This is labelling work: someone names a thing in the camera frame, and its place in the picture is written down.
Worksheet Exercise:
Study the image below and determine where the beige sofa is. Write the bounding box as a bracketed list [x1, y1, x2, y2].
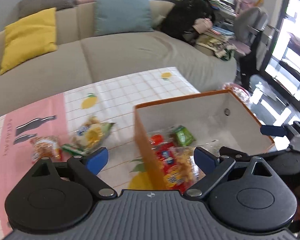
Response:
[0, 3, 236, 107]

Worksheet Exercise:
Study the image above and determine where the light blue cushion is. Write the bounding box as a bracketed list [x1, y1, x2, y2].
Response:
[94, 0, 153, 36]

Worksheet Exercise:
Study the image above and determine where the green white chip bag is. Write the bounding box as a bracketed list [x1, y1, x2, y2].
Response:
[61, 116, 116, 157]

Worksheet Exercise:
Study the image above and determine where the cluttered desk pile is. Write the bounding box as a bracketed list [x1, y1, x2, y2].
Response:
[165, 0, 263, 61]

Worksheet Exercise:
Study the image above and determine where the grey cushion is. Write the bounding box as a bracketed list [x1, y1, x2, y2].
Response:
[18, 0, 75, 18]

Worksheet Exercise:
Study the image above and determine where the black backpack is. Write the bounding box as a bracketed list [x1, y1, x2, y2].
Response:
[160, 0, 215, 46]

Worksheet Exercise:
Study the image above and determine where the green small snack pack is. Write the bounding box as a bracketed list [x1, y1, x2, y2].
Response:
[171, 125, 196, 147]

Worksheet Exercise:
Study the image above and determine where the red fries snack bag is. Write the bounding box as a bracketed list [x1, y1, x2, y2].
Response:
[30, 135, 62, 163]

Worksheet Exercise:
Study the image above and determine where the pink plastic bag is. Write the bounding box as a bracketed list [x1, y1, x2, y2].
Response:
[222, 82, 251, 107]

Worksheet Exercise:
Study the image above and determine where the pink white tablecloth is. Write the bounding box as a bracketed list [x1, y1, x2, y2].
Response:
[0, 67, 197, 239]

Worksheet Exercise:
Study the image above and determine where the yellow cushion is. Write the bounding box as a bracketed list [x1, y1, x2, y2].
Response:
[0, 8, 58, 75]

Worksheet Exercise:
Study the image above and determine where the clear waffle snack bag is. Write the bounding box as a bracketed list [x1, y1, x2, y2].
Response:
[172, 146, 205, 189]

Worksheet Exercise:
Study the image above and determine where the red chip snack bag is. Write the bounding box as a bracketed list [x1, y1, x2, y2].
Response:
[150, 134, 186, 192]

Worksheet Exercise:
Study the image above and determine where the grey office chair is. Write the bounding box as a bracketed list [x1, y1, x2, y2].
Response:
[233, 6, 270, 91]

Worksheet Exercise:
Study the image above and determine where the orange storage box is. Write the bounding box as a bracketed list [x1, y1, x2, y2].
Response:
[134, 90, 274, 190]

